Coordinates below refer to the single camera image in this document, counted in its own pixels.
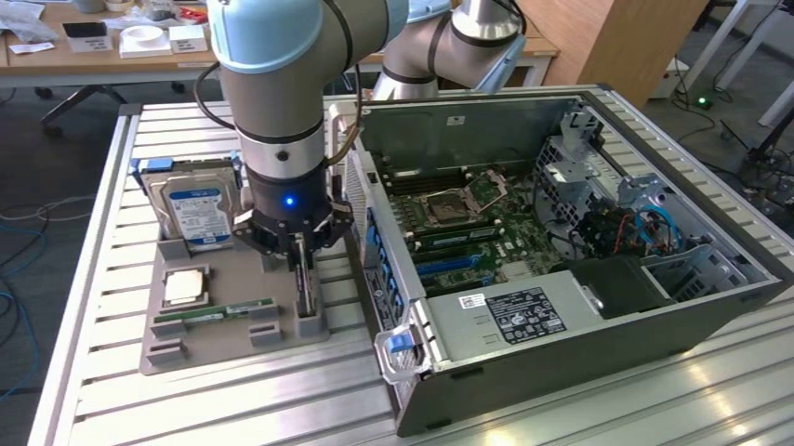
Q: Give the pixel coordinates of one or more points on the silver chipset heatsink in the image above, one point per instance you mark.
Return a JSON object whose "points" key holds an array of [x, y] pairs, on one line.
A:
{"points": [[516, 271]]}

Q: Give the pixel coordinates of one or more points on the black topped white box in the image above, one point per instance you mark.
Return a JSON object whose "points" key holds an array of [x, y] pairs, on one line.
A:
{"points": [[87, 30]]}

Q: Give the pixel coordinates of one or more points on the small white roll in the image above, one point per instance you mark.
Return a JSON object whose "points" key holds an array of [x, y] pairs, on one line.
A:
{"points": [[118, 4]]}

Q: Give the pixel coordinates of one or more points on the silver CPU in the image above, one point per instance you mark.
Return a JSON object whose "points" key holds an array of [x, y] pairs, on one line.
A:
{"points": [[185, 288]]}

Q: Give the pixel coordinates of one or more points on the white device with red dot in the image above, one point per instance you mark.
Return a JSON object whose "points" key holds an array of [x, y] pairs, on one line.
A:
{"points": [[673, 81]]}

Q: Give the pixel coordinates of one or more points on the dark grey open PC case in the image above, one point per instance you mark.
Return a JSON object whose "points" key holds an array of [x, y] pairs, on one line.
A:
{"points": [[558, 371]]}

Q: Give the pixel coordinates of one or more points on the wooden cabinet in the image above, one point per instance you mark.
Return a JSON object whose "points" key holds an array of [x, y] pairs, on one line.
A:
{"points": [[645, 46]]}

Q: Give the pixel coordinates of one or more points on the power strip with green light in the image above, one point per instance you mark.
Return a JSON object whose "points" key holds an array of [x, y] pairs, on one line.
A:
{"points": [[702, 101]]}

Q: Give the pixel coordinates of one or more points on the perforated metal disk bay cage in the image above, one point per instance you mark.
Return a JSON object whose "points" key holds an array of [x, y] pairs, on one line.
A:
{"points": [[570, 186]]}

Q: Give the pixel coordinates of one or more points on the black green graphics card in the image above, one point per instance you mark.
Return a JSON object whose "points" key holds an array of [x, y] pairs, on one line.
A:
{"points": [[305, 288]]}

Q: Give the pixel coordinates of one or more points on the hard disk with blue carrier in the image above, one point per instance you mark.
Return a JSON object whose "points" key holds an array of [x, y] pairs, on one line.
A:
{"points": [[186, 209]]}

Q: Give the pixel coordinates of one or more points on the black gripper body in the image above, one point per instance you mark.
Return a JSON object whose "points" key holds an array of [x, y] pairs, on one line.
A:
{"points": [[289, 190]]}

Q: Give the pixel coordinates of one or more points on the black RAM slot bank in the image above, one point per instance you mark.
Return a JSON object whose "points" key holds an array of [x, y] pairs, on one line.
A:
{"points": [[422, 183], [462, 229]]}

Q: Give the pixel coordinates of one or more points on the blue case latch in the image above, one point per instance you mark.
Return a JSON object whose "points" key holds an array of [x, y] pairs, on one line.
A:
{"points": [[397, 344]]}

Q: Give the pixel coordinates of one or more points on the black tripod stand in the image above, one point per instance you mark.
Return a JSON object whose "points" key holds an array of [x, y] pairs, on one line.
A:
{"points": [[762, 148]]}

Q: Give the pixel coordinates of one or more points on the bag with dark contents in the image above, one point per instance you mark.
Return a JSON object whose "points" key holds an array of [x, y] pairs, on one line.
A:
{"points": [[162, 11]]}

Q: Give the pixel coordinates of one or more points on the metal disk bay bracket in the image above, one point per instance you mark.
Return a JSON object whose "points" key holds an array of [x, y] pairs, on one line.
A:
{"points": [[701, 260]]}

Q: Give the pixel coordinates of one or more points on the grey parts rack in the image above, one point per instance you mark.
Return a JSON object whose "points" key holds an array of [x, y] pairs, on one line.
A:
{"points": [[235, 302]]}

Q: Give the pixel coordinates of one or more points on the grey power supply unit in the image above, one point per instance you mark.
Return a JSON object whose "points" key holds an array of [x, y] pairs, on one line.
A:
{"points": [[471, 325]]}

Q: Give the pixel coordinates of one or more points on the white desk frame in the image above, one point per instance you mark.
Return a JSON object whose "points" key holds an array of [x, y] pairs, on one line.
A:
{"points": [[753, 48]]}

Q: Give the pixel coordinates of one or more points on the green motherboard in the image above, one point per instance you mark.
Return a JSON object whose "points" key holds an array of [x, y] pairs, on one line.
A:
{"points": [[528, 232]]}

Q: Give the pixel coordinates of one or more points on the black chair base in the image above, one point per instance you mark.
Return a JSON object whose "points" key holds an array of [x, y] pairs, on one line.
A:
{"points": [[83, 95]]}

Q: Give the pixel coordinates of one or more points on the flat white box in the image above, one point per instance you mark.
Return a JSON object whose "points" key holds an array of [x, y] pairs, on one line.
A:
{"points": [[146, 52]]}

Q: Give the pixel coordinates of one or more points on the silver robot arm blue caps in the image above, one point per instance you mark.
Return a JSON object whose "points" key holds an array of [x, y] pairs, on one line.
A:
{"points": [[273, 93]]}

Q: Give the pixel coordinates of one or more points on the white labelled box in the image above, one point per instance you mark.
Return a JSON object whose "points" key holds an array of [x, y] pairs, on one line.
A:
{"points": [[186, 35]]}

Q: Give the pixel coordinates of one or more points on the white paper card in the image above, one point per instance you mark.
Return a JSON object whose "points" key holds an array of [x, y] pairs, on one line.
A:
{"points": [[31, 48]]}

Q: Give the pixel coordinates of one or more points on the CPU socket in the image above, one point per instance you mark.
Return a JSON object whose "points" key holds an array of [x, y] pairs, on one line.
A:
{"points": [[443, 209]]}

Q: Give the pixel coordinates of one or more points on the red small parts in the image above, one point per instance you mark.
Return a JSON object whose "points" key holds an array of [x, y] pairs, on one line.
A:
{"points": [[193, 16]]}

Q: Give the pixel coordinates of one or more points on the grey cup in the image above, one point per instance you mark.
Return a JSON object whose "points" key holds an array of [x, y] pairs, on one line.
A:
{"points": [[90, 5]]}

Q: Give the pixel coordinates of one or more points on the crumpled clear plastic bag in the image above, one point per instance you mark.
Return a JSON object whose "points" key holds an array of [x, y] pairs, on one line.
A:
{"points": [[24, 23]]}

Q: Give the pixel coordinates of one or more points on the metal socket cover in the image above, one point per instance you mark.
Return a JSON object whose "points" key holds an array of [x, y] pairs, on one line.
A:
{"points": [[487, 188]]}

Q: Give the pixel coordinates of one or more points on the wooden desk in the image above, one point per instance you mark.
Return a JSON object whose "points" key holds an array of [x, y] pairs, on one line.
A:
{"points": [[545, 46], [62, 62]]}

